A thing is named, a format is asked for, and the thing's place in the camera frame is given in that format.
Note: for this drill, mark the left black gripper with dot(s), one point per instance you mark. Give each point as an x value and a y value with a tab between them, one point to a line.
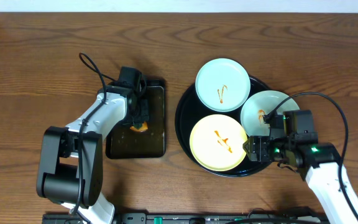
143	117

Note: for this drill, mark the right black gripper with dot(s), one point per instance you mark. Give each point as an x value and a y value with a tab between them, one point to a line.
259	144

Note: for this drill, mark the orange sponge with green pad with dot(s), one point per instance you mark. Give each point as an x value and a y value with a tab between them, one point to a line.
139	127

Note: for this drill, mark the yellow plate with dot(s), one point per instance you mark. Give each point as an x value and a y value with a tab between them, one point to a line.
216	142

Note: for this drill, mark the pale green plate with sauce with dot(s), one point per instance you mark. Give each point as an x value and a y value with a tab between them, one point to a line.
255	107

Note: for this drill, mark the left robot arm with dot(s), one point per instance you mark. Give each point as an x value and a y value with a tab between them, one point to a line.
71	161

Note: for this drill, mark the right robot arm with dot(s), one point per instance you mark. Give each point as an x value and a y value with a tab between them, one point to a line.
319	165

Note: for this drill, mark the black rectangular water tray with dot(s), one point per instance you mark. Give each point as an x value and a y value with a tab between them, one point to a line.
123	143

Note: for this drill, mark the round black serving tray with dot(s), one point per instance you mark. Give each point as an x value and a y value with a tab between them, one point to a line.
189	111

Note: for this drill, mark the light blue plate with sauce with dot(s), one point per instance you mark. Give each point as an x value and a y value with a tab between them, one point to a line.
222	85

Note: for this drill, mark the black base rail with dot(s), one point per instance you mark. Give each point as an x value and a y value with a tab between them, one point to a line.
128	216

